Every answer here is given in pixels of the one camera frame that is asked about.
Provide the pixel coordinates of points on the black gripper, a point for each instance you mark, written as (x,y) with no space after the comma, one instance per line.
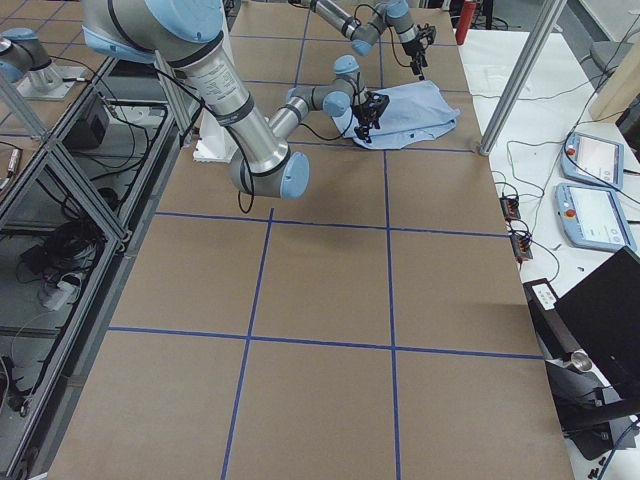
(365,113)
(412,49)

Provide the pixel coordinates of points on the light blue t-shirt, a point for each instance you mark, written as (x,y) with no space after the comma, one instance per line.
(416,112)

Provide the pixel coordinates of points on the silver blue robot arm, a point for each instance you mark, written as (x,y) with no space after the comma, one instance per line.
(394,16)
(189,36)

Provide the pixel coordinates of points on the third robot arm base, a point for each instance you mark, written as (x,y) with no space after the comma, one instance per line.
(26,63)

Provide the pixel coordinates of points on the red cylinder bottle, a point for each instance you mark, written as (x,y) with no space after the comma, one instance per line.
(465,20)

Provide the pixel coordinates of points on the black orange connector module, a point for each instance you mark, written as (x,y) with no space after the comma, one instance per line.
(521,246)
(510,208)

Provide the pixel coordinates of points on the far blue teach pendant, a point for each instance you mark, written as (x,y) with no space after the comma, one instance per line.
(593,160)

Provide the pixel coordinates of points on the blue teach pendant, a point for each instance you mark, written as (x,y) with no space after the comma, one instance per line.
(593,160)
(592,218)

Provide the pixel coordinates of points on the near blue teach pendant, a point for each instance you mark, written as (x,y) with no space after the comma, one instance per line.
(592,218)

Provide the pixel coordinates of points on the black power adapter box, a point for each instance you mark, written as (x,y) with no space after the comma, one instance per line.
(90,128)

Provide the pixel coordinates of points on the black label box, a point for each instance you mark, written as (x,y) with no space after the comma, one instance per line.
(554,333)

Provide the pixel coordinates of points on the black monitor on stand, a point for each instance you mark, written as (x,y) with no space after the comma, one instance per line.
(602,314)

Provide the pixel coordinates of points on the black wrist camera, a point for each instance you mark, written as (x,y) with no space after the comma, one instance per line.
(375,105)
(427,34)

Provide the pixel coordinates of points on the aluminium frame post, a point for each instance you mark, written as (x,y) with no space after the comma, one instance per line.
(535,42)

